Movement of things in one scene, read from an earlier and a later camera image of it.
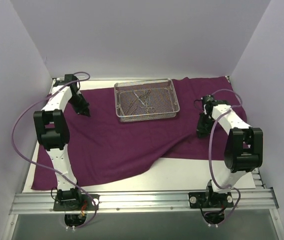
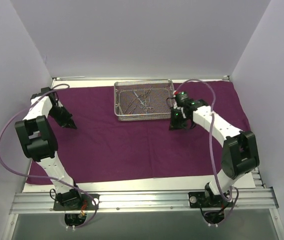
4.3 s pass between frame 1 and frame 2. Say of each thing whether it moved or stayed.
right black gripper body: moved
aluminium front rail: stayed
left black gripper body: moved
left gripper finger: moved
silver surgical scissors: stayed
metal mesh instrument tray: stayed
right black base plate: stayed
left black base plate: stayed
